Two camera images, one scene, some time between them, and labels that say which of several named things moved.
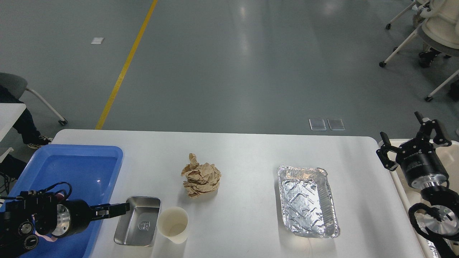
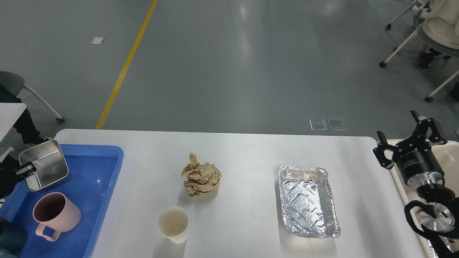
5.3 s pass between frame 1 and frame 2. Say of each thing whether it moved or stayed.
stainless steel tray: moved
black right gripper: stayed
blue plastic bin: stayed
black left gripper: moved
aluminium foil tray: stayed
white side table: stayed
